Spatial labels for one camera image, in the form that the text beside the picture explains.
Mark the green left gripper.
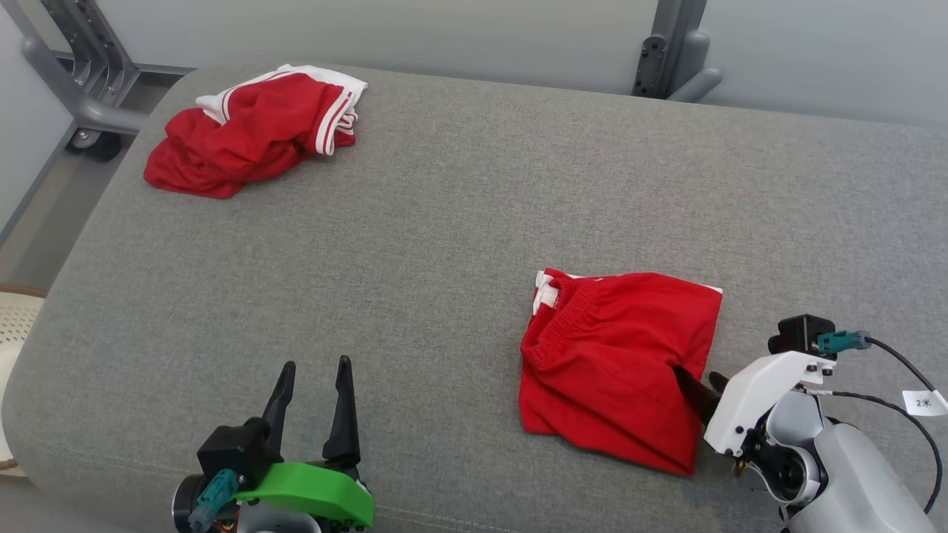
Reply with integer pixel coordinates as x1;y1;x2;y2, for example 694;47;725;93
236;355;375;531

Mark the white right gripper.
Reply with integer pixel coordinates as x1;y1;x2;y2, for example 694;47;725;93
672;352;838;458

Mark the red shorts white trim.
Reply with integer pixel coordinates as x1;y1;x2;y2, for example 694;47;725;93
518;268;724;476

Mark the red basketball jersey white trim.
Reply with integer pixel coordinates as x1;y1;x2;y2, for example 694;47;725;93
144;64;368;199

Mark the black round left gripper motor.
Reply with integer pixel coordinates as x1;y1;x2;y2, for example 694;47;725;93
172;474;210;533

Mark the grey fabric sofa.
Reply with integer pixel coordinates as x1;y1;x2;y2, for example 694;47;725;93
0;63;948;533

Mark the black caster wheel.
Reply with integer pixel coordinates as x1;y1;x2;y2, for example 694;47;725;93
67;127;123;162

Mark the teal left cable connector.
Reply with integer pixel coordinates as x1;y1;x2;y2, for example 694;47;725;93
187;470;244;533

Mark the teal cable connector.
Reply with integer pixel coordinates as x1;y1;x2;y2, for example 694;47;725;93
817;330;873;355
187;470;244;533

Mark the teal right cable connector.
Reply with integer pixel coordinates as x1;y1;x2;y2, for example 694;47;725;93
817;330;873;355

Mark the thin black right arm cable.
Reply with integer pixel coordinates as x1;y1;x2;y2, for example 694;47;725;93
804;389;945;515

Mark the small white written cable tag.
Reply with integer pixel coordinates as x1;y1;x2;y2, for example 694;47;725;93
902;389;948;417

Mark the grey metal post with bracket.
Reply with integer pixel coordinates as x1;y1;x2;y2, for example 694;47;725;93
632;0;724;103

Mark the grey metal stand frame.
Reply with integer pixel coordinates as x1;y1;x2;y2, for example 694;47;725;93
0;0;153;138

